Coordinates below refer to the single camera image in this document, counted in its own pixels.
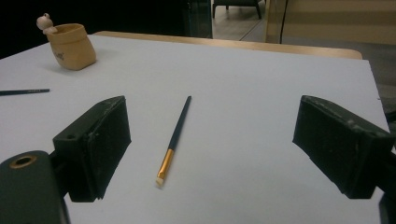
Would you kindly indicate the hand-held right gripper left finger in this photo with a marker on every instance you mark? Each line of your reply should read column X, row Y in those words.
column 93, row 149

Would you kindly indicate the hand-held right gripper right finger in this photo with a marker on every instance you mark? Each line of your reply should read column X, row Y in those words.
column 342, row 146

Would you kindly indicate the dark brush with gold ferrule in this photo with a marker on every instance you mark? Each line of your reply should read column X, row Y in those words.
column 177, row 133

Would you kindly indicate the dark thin brush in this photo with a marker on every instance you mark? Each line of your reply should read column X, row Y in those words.
column 25, row 91

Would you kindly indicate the tan holder with frog figurine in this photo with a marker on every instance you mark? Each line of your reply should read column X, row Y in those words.
column 73, row 49

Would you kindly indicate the wooden table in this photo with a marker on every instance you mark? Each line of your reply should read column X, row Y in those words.
column 280, row 47

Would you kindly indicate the white table mat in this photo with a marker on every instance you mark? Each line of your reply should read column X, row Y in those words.
column 233, row 93

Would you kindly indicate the black cabinet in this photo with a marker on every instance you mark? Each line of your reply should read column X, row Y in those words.
column 199, row 18

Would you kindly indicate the dark chair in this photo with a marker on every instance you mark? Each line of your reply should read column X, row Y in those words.
column 236, row 3

